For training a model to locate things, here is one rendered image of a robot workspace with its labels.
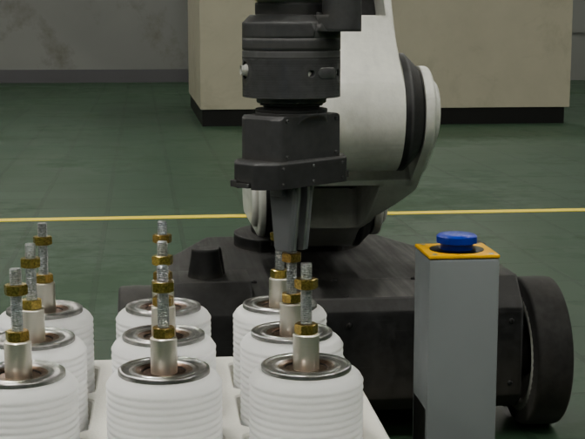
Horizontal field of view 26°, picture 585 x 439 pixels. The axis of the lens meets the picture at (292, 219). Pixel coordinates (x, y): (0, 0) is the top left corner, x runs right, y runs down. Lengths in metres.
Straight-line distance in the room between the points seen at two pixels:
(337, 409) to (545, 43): 6.04
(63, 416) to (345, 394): 0.23
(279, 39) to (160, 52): 10.73
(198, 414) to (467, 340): 0.33
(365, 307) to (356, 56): 0.32
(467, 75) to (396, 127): 5.41
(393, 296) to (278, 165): 0.56
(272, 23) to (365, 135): 0.41
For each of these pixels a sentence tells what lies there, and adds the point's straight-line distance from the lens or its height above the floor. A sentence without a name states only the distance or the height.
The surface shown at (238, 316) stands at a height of 0.25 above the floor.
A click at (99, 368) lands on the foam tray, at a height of 0.18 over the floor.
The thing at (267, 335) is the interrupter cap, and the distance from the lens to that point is 1.16.
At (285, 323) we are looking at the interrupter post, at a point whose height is 0.26.
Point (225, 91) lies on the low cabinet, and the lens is 6.70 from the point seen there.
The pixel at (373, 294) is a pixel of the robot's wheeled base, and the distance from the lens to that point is 1.63.
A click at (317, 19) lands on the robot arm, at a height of 0.54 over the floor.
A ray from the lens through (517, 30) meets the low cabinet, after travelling 6.97.
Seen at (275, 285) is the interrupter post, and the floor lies 0.27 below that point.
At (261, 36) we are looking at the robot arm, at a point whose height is 0.52.
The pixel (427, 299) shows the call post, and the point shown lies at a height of 0.27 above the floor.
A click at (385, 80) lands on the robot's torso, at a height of 0.47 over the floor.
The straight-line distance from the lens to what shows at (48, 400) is 1.03.
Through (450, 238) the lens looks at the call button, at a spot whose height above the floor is 0.33.
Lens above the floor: 0.54
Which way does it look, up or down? 9 degrees down
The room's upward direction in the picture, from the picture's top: straight up
